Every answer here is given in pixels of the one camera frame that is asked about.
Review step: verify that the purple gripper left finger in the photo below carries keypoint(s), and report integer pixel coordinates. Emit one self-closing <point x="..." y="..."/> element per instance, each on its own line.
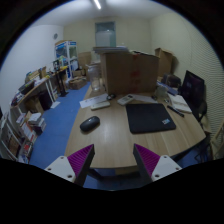
<point x="75" y="167"/>

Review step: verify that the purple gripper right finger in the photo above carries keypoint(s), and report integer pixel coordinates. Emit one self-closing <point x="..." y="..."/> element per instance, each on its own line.
<point x="153" y="167"/>

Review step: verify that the black computer mouse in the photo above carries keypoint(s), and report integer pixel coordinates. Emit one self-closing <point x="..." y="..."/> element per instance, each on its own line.
<point x="90" y="124"/>

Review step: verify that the black mouse pad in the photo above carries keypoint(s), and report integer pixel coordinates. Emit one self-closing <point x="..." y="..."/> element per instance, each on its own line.
<point x="148" y="118"/>

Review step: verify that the stack of books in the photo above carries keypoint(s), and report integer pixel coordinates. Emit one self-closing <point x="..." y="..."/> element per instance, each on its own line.
<point x="37" y="123"/>

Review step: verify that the black pen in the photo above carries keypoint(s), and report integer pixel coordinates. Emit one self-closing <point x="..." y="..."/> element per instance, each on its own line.
<point x="175" y="110"/>

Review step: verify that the white bookshelf rack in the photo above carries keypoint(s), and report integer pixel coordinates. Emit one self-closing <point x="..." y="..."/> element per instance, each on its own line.
<point x="16" y="145"/>

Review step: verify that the white paper sheet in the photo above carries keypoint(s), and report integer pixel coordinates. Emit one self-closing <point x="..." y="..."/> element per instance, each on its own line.
<point x="91" y="101"/>

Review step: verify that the open notebook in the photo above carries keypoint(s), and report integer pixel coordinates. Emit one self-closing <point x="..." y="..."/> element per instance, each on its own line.
<point x="179" y="103"/>

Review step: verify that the white flat remote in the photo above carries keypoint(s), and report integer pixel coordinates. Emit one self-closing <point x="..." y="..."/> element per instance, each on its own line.
<point x="100" y="105"/>

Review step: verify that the white remote control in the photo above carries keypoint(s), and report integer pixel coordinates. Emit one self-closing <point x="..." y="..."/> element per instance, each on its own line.
<point x="125" y="100"/>

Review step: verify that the wooden side desk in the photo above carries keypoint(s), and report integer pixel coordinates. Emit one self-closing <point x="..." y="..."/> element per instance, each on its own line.
<point x="45" y="84"/>

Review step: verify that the cardboard box on floor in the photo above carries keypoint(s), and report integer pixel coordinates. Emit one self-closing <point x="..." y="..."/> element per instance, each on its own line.
<point x="77" y="83"/>

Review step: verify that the black office chair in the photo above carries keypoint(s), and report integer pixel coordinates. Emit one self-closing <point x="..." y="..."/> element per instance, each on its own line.
<point x="193" y="91"/>

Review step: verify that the clear glass jar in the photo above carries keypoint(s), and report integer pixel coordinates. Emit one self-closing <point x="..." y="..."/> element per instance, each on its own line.
<point x="94" y="76"/>

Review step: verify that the large cardboard box on table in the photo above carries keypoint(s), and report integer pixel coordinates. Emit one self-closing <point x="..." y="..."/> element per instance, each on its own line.
<point x="124" y="73"/>

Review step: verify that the tall cardboard box right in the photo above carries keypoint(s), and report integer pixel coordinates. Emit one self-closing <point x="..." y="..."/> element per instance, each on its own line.
<point x="165" y="61"/>

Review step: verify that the blue white display cabinet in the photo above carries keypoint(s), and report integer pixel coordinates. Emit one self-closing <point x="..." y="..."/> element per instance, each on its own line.
<point x="66" y="52"/>

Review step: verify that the window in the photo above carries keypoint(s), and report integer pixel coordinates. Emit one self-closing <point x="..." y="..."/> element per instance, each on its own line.
<point x="105" y="34"/>

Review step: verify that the ceiling light tube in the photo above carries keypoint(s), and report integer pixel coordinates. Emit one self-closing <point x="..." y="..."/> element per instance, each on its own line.
<point x="97" y="3"/>

